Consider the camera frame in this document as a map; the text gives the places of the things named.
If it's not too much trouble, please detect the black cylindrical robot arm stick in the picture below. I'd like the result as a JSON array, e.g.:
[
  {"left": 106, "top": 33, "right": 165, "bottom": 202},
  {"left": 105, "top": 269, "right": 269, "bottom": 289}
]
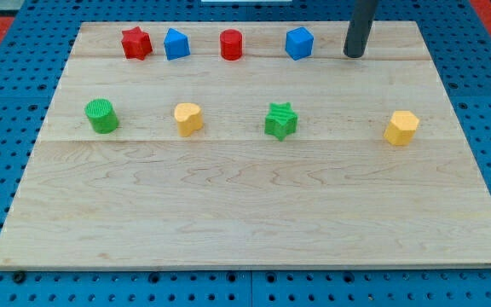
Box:
[{"left": 344, "top": 0, "right": 378, "bottom": 58}]

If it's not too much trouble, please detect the light wooden board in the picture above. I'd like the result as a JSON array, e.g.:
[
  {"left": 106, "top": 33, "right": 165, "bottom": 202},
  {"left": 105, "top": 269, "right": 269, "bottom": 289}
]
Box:
[{"left": 0, "top": 21, "right": 491, "bottom": 271}]

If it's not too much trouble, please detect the green star block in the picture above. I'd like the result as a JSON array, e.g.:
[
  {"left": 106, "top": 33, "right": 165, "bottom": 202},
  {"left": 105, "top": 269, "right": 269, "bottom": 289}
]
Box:
[{"left": 264, "top": 102, "right": 298, "bottom": 142}]

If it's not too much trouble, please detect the yellow heart block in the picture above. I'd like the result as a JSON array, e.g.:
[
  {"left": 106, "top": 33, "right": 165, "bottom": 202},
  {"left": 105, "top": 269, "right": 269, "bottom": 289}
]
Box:
[{"left": 174, "top": 102, "right": 204, "bottom": 137}]

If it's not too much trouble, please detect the red cylinder block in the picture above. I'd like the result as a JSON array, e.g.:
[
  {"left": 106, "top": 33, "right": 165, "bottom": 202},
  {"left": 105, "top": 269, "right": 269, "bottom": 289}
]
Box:
[{"left": 219, "top": 29, "right": 243, "bottom": 61}]

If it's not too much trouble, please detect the blue cube block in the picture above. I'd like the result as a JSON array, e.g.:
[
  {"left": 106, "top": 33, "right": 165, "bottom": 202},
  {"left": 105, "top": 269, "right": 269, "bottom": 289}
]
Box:
[{"left": 285, "top": 26, "right": 314, "bottom": 61}]

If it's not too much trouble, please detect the blue triangular prism block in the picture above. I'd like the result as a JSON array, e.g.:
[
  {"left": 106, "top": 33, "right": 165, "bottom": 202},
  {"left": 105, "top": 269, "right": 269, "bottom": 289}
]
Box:
[{"left": 164, "top": 28, "right": 190, "bottom": 61}]

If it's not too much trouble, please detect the green cylinder block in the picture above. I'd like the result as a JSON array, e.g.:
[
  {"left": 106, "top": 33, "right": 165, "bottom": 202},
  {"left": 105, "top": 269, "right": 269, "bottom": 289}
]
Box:
[{"left": 84, "top": 98, "right": 119, "bottom": 134}]

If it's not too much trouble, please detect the red star block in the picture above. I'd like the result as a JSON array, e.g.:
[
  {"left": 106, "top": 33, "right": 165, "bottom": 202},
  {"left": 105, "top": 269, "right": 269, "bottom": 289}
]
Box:
[{"left": 121, "top": 26, "right": 153, "bottom": 61}]

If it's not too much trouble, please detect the yellow hexagon block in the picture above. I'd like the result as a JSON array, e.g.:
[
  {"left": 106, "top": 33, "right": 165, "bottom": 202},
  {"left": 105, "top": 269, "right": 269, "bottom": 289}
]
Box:
[{"left": 383, "top": 110, "right": 419, "bottom": 146}]

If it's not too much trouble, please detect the blue perforated base panel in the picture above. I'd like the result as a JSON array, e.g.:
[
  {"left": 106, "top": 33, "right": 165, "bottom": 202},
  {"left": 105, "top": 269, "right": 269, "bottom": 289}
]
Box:
[{"left": 0, "top": 1, "right": 491, "bottom": 306}]

